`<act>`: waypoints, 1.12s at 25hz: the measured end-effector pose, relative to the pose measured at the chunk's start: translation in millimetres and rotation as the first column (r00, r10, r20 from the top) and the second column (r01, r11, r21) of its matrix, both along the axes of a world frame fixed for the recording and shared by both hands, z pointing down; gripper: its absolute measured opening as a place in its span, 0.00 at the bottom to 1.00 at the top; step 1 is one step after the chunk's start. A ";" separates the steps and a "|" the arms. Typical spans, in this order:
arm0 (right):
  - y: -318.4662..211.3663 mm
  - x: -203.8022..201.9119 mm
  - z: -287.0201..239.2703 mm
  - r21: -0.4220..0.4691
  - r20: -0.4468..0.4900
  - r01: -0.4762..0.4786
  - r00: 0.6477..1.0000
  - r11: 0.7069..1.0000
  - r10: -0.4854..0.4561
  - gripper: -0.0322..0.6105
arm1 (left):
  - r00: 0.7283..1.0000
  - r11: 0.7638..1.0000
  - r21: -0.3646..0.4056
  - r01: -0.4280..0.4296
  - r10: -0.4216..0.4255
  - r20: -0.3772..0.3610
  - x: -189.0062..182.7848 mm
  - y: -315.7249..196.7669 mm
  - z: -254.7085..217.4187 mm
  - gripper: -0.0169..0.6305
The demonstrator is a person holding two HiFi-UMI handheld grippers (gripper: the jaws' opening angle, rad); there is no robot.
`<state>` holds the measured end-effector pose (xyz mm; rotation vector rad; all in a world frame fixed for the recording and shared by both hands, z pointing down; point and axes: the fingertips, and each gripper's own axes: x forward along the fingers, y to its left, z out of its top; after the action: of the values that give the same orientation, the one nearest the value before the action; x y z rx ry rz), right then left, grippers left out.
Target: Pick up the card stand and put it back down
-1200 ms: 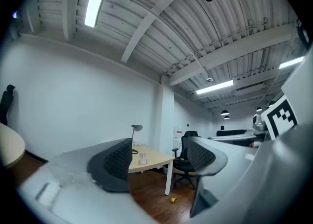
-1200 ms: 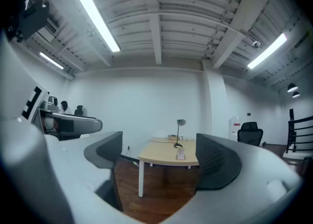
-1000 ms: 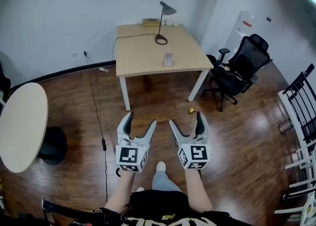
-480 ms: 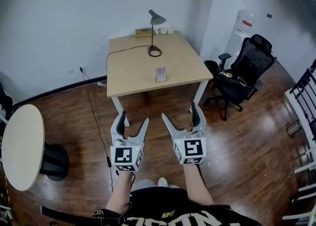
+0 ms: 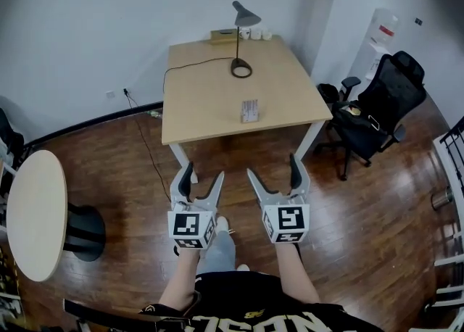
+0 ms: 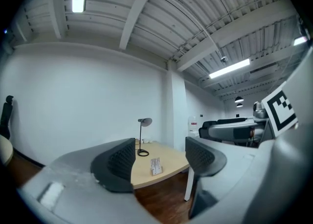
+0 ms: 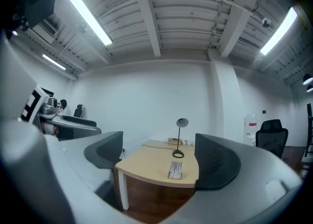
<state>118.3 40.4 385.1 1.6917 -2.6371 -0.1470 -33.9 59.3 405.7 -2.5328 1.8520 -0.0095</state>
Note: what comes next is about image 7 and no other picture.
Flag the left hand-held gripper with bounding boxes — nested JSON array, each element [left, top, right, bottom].
[[0, 32, 102, 141]]

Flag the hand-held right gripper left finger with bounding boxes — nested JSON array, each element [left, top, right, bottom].
[[44, 131, 124, 224]]

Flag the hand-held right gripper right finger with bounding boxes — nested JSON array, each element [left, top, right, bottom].
[[161, 133, 304, 224]]

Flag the white card stand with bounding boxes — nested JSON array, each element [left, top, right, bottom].
[[167, 161, 184, 180]]

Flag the black high-back office chair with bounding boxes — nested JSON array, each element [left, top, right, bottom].
[[73, 104, 84, 118]]

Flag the black mesh office chair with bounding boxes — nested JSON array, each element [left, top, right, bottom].
[[255, 119, 289, 159]]

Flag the white water dispenser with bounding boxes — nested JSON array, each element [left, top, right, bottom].
[[243, 113, 257, 147]]

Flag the short ceiling tube light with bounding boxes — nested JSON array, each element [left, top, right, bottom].
[[42, 53, 67, 70]]

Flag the light wooden desk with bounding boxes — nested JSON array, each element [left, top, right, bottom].
[[114, 139, 200, 212]]

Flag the black desk lamp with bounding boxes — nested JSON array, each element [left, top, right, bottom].
[[172, 117, 189, 159]]

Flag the ceiling air conditioner vent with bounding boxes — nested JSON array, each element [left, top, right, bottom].
[[31, 19, 59, 44]]

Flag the long ceiling tube light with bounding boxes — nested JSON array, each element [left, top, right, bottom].
[[67, 0, 113, 46], [259, 6, 298, 56]]

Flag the black ceiling-mounted box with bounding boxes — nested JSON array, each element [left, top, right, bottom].
[[24, 0, 58, 29]]

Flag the black lamp cable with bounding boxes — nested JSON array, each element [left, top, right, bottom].
[[141, 144, 177, 151]]

